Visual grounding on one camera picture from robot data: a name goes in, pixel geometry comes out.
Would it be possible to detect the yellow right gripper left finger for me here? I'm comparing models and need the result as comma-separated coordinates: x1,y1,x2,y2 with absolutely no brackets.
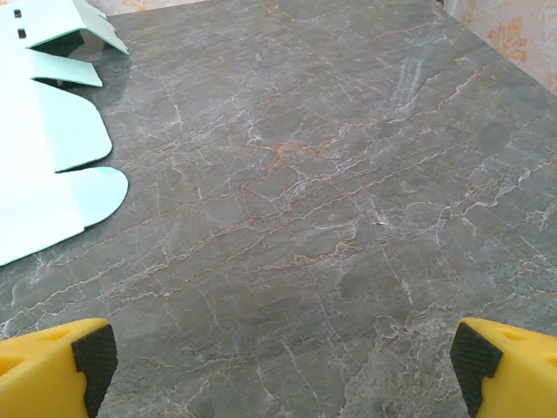
0,317,118,418

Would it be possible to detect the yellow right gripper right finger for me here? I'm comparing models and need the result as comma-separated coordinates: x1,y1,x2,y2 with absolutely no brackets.
449,316,557,418

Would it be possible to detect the mint green paper box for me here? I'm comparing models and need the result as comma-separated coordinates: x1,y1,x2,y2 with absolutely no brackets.
0,0,131,267

